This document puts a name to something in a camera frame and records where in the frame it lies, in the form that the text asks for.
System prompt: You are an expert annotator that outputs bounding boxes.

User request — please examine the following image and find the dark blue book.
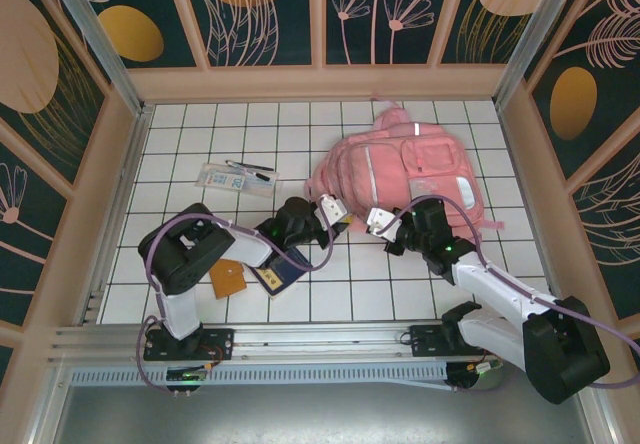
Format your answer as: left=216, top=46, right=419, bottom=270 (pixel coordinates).
left=248, top=248, right=314, bottom=301

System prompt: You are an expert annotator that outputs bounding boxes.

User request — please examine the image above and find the pink backpack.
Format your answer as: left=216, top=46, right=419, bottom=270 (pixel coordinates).
left=304, top=97, right=506, bottom=235

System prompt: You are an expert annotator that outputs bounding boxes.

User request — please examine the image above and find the black marker pen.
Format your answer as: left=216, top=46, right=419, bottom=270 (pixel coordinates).
left=224, top=159, right=276, bottom=172

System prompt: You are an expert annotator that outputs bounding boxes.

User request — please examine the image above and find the clear plastic pencil case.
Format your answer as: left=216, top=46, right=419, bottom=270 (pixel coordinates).
left=194, top=162, right=284, bottom=200

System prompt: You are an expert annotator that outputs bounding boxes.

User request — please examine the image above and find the tan leather wallet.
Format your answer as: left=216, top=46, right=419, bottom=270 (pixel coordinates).
left=209, top=258, right=248, bottom=300

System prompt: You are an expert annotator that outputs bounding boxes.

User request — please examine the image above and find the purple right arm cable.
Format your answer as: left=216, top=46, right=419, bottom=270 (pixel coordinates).
left=382, top=197, right=640, bottom=394

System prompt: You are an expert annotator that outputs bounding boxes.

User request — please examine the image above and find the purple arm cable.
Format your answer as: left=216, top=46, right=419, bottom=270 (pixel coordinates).
left=137, top=211, right=337, bottom=398
left=382, top=197, right=640, bottom=394

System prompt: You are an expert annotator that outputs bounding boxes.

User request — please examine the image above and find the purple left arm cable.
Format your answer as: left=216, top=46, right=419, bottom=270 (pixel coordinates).
left=137, top=211, right=337, bottom=398

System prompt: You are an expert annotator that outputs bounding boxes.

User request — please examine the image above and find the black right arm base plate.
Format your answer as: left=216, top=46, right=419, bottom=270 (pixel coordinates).
left=408, top=322, right=501, bottom=360

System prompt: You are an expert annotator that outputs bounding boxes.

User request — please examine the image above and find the aluminium mounting rail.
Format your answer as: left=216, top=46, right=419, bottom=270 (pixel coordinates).
left=48, top=317, right=596, bottom=365

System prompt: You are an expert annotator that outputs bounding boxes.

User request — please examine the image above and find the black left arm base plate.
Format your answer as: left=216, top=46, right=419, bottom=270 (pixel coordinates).
left=143, top=327, right=236, bottom=364

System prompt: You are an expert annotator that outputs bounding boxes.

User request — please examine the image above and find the grey slotted cable duct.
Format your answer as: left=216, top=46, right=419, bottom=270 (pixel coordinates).
left=69, top=363, right=454, bottom=389

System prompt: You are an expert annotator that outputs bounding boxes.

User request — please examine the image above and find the aluminium side rail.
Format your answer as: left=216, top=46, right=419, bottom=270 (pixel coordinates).
left=79, top=106, right=154, bottom=325

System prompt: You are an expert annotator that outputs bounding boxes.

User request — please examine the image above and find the aluminium frame post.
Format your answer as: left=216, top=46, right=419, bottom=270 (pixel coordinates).
left=492, top=0, right=586, bottom=106
left=42, top=0, right=151, bottom=115

